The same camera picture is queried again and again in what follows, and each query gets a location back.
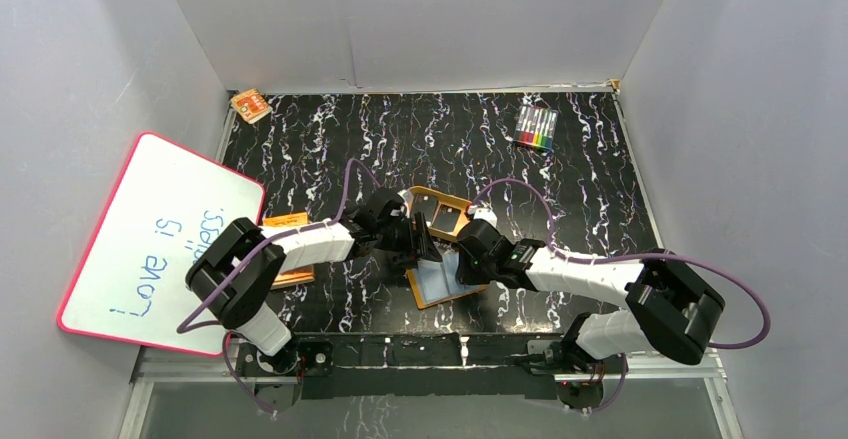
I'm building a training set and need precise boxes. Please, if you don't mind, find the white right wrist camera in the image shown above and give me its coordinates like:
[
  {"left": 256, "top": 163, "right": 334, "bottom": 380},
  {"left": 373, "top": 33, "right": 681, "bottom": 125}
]
[{"left": 466, "top": 205, "right": 498, "bottom": 228}]

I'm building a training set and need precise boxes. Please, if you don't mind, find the tan oval tray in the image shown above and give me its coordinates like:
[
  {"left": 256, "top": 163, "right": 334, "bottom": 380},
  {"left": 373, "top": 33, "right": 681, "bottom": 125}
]
[{"left": 403, "top": 186, "right": 471, "bottom": 242}]

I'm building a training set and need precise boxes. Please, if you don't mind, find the black credit card left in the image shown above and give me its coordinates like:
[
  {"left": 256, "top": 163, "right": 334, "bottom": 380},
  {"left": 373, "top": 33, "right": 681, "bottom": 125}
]
[{"left": 412, "top": 194, "right": 439, "bottom": 221}]

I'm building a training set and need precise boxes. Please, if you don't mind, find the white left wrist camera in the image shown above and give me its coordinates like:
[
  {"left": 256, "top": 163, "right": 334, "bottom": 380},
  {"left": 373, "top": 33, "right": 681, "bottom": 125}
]
[{"left": 389, "top": 201, "right": 408, "bottom": 218}]

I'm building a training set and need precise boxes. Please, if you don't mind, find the black credit card right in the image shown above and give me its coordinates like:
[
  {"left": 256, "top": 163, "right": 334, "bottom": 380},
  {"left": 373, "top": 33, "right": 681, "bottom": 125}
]
[{"left": 430, "top": 204, "right": 460, "bottom": 234}]

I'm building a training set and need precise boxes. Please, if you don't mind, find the orange paperback book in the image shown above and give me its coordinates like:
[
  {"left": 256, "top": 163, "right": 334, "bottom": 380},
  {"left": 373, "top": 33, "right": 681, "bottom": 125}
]
[{"left": 262, "top": 211, "right": 315, "bottom": 290}]

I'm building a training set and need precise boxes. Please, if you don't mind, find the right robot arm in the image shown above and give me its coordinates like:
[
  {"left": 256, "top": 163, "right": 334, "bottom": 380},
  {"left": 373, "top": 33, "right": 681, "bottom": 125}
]
[{"left": 457, "top": 218, "right": 725, "bottom": 373}]

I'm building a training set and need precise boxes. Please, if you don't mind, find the black credit card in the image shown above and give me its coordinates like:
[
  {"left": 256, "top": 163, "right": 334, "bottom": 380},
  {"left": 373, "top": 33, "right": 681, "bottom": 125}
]
[
  {"left": 412, "top": 194, "right": 439, "bottom": 221},
  {"left": 430, "top": 204, "right": 460, "bottom": 234}
]

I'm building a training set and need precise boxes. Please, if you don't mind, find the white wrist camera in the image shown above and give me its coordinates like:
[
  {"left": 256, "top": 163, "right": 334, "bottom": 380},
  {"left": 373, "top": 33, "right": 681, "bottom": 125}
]
[
  {"left": 389, "top": 201, "right": 408, "bottom": 218},
  {"left": 466, "top": 205, "right": 498, "bottom": 228}
]

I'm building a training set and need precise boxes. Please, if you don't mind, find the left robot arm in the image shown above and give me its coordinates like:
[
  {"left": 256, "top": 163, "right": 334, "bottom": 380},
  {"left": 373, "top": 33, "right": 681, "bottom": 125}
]
[{"left": 185, "top": 188, "right": 442, "bottom": 375}]

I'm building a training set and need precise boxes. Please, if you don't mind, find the pink framed whiteboard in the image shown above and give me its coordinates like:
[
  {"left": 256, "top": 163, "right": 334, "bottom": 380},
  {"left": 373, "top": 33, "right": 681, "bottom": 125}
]
[{"left": 57, "top": 132, "right": 265, "bottom": 357}]

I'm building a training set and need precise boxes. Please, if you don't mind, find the orange leather card holder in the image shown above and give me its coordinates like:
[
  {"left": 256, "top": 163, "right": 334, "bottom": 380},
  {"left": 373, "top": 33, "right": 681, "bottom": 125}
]
[{"left": 406, "top": 251, "right": 486, "bottom": 310}]

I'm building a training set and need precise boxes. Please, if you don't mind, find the pack of coloured markers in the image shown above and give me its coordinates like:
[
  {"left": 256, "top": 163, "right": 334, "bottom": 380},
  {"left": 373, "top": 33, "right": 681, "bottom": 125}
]
[{"left": 512, "top": 105, "right": 559, "bottom": 151}]

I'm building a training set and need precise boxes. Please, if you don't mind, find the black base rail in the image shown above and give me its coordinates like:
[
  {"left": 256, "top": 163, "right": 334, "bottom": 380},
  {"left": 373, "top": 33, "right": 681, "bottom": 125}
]
[{"left": 235, "top": 333, "right": 626, "bottom": 411}]

